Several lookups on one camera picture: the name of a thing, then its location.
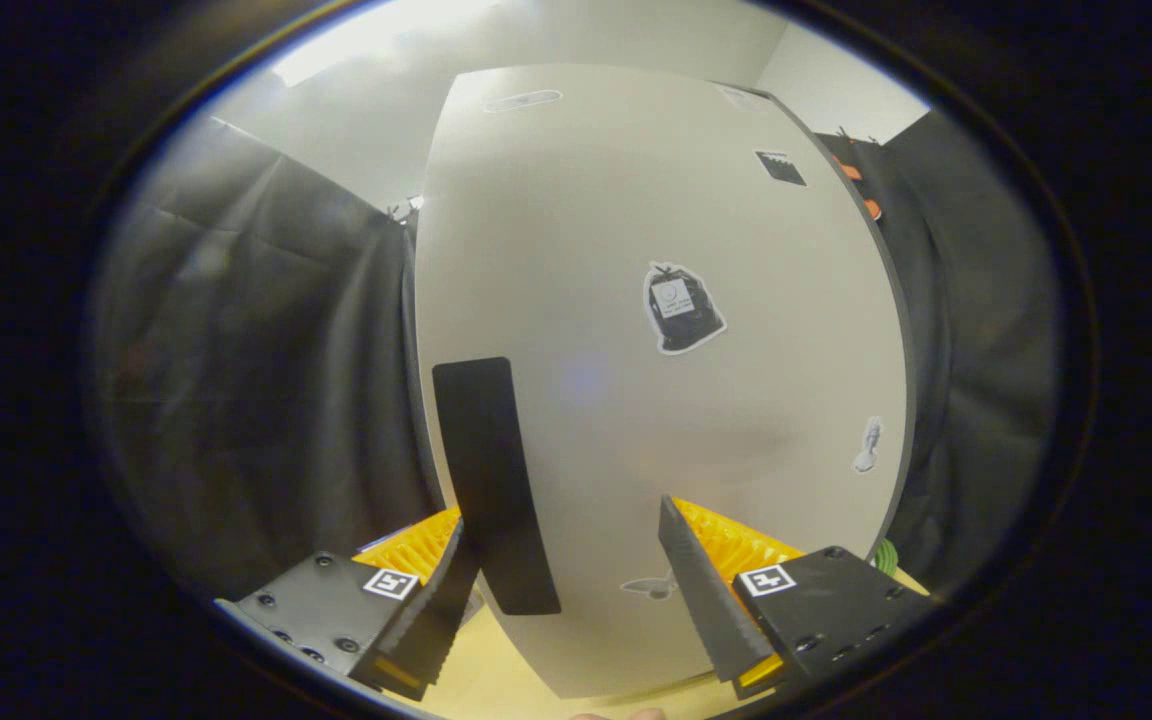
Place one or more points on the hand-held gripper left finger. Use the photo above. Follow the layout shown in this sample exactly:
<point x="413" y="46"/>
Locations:
<point x="431" y="620"/>

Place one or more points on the green object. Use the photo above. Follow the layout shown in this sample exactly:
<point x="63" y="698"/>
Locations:
<point x="886" y="558"/>

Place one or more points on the white shoe cabinet door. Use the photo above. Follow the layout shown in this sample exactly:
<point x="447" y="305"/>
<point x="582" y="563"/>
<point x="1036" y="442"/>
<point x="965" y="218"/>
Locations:
<point x="586" y="250"/>

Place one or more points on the grey shoe cabinet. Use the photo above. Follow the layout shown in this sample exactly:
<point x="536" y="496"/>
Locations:
<point x="409" y="330"/>

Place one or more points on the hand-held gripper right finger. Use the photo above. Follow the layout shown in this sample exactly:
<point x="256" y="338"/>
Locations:
<point x="701" y="600"/>

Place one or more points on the black backdrop cloth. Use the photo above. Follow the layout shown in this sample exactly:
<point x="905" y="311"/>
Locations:
<point x="986" y="330"/>
<point x="256" y="380"/>

